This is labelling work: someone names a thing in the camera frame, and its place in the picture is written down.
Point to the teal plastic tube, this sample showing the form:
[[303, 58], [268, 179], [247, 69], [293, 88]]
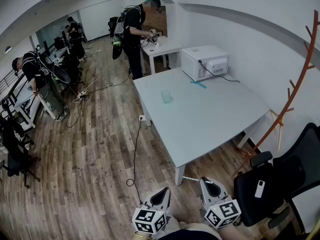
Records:
[[201, 85]]

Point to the black swivel chair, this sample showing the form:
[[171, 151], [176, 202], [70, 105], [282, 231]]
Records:
[[13, 159]]

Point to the person's right forearm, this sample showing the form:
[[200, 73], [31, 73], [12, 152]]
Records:
[[232, 234]]

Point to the clear glass cup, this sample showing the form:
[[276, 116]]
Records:
[[165, 97]]

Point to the brown wooden coat rack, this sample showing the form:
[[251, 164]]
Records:
[[303, 67]]

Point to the small white table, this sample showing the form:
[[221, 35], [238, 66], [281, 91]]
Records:
[[162, 49]]

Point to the white microwave oven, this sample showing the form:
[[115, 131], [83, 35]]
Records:
[[197, 59]]

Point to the person's legs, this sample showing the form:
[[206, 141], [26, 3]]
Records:
[[180, 225]]

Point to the thin white striped stick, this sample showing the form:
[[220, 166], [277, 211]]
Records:
[[191, 178]]

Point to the white phone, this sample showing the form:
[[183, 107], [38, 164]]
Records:
[[259, 189]]

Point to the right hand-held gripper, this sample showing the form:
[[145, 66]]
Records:
[[222, 212]]

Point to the small white mug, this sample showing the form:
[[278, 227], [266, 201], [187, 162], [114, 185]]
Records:
[[157, 44]]

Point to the white socket box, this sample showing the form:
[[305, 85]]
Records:
[[142, 118]]

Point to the person's left forearm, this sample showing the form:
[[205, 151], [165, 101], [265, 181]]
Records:
[[142, 237]]

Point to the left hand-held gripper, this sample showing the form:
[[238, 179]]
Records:
[[148, 219]]

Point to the person's torso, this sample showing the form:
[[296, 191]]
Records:
[[187, 236]]

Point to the white power strip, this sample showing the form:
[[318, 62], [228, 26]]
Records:
[[83, 93]]

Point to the white desk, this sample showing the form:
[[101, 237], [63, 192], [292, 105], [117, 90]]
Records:
[[22, 104]]

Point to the black mesh office chair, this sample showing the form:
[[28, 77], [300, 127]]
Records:
[[252, 199]]

